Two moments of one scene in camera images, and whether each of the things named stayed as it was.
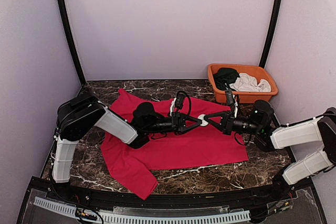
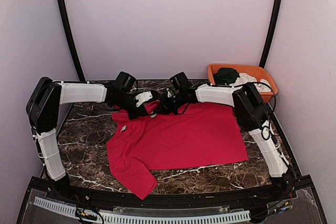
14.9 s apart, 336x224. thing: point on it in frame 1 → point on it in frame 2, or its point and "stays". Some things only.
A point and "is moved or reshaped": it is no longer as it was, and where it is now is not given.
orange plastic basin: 259,72 stays
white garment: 248,82 stays
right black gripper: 226,118 → 165,108
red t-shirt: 205,146 is moved or reshaped
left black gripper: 179,127 → 142,111
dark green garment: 225,75 stays
